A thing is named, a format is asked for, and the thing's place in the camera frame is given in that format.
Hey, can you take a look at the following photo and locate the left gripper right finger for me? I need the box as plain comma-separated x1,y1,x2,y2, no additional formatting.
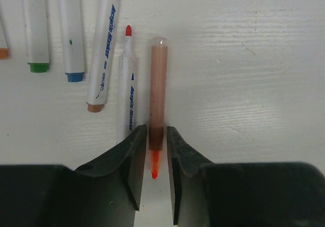
167,126,324,226

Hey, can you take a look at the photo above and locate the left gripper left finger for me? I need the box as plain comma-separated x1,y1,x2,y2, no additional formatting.
1,125,147,226

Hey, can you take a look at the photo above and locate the red capped marker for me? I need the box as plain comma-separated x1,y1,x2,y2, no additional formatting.
116,25,138,144

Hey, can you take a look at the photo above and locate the brown capped marker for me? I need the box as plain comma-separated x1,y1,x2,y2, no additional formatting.
86,0,120,113

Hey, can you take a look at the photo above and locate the orange highlighter pen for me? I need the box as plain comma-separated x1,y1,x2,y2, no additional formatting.
149,38,168,179

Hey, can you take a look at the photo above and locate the uncapped white marker body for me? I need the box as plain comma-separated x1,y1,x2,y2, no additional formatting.
0,20,10,59

